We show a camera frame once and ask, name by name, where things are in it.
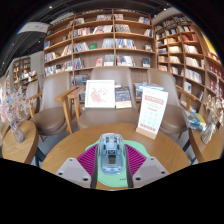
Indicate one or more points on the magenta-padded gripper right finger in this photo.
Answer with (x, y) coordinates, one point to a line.
(151, 170)

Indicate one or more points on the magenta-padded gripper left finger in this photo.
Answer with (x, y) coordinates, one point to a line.
(71, 170)

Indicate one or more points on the transparent blue computer mouse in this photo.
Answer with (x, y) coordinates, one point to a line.
(112, 155)

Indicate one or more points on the green blob-shaped mouse pad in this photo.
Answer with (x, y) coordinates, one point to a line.
(111, 181)

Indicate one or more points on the round wooden side table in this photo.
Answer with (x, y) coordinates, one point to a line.
(210, 150)
(18, 150)

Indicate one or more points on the white table sign red print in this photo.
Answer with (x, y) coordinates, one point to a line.
(152, 111)

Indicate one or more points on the beige padded wooden armchair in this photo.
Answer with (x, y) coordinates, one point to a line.
(173, 113)
(106, 118)
(51, 106)
(33, 95)

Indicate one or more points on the glass vase with pink flowers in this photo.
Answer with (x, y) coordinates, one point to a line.
(17, 133)

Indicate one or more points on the stack of blue books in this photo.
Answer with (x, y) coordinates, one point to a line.
(195, 120)

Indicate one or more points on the glass vase with pale flowers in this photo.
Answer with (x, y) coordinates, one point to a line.
(208, 131)

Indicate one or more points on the dark cover book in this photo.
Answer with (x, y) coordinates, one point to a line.
(122, 95)

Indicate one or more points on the white framed red drawing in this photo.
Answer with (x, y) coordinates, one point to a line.
(100, 94)

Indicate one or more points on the small distant wooden bookshelf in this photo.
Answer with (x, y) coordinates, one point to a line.
(21, 71)

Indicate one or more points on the tall angled wooden bookshelf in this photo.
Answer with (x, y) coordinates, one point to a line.
(190, 56)

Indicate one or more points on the wide wooden bookshelf with books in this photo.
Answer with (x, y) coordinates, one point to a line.
(100, 43)

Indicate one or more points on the white hanging ceiling sign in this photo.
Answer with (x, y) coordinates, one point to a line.
(33, 27)

